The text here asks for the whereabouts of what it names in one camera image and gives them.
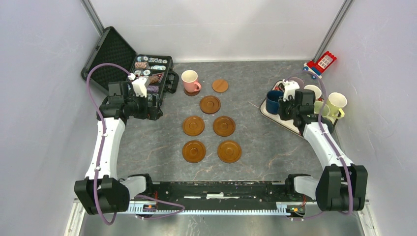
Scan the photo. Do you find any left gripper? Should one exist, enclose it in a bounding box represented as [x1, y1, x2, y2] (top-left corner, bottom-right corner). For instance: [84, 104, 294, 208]
[124, 91, 162, 120]

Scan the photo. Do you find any dark blue mug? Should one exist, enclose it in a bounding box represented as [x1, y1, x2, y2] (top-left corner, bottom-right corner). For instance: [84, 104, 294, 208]
[266, 90, 284, 115]

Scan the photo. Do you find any dark brown coaster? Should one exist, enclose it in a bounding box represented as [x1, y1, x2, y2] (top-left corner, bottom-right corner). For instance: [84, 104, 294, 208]
[183, 89, 200, 96]

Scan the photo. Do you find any grooved wooden coaster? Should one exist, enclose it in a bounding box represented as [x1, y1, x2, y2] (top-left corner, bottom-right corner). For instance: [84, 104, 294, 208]
[199, 95, 221, 114]

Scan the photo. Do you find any light wooden coaster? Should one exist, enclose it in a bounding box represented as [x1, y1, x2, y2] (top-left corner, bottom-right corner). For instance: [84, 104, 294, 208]
[212, 79, 229, 93]

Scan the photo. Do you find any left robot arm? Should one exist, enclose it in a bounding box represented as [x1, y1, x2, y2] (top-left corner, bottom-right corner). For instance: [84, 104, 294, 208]
[74, 82, 154, 215]

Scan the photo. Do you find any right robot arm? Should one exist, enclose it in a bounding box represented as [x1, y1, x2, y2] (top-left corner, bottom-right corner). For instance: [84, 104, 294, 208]
[278, 89, 368, 212]

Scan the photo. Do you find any cream pink mug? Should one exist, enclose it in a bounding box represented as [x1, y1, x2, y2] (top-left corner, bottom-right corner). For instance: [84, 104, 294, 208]
[304, 85, 322, 100]

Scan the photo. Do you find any mauve mug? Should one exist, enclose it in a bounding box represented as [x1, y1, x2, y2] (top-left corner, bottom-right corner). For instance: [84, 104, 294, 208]
[288, 77, 305, 89]

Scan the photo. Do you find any yellow mug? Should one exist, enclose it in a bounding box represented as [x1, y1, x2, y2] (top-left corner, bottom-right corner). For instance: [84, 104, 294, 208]
[326, 92, 348, 119]

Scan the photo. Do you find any red blue toy truck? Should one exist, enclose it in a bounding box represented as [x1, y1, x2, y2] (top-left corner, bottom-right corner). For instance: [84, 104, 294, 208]
[302, 51, 337, 79]

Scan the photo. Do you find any black poker chip case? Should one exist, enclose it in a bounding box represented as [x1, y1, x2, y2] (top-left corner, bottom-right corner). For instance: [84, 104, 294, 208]
[81, 27, 179, 103]

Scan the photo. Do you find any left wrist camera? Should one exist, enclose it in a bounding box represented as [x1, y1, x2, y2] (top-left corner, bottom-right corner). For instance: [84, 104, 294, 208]
[132, 77, 150, 98]

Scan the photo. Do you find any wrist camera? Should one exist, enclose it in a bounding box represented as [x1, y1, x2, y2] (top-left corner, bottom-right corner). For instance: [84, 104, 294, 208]
[132, 77, 150, 98]
[282, 80, 300, 102]

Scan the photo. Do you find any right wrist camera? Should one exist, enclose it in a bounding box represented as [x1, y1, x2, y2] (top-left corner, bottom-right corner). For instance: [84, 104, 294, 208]
[282, 80, 300, 102]

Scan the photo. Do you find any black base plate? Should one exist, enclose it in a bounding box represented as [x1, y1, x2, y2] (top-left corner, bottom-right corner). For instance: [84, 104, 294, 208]
[123, 180, 317, 211]

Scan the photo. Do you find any aluminium frame rail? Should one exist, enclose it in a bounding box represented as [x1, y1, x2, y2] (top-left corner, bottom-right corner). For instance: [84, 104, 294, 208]
[118, 194, 306, 217]

